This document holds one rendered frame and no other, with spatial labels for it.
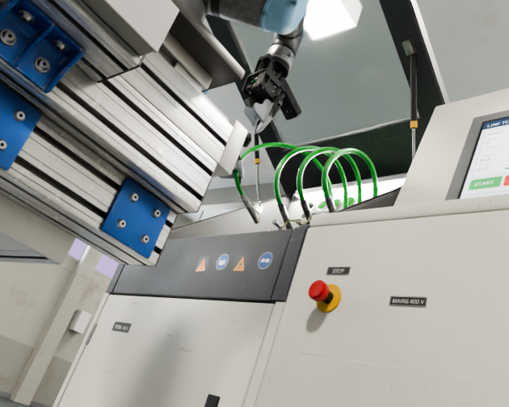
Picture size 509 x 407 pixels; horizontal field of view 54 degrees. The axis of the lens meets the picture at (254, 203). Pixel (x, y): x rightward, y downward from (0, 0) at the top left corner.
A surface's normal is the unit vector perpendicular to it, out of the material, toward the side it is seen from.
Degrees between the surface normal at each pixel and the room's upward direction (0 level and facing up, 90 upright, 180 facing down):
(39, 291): 90
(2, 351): 90
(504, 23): 180
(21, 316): 90
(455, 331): 90
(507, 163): 76
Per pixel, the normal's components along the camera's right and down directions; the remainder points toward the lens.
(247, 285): -0.66, -0.51
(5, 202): 0.75, -0.06
